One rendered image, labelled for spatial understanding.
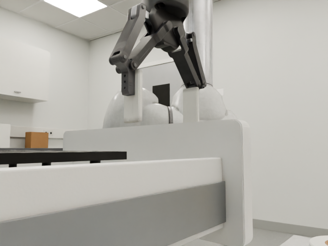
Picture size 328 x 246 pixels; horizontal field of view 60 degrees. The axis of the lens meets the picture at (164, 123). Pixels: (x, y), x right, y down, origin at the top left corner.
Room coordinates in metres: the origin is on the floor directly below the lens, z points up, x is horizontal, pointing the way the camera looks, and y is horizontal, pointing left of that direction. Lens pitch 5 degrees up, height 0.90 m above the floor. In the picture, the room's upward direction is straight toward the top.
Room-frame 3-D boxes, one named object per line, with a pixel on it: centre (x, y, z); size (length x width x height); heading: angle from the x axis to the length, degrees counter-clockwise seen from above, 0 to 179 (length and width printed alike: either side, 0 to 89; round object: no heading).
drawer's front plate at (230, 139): (0.34, 0.04, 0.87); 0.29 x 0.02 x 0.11; 50
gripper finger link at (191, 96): (0.48, -0.05, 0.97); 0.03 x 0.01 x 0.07; 50
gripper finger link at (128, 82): (0.37, 0.05, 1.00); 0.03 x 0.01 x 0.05; 140
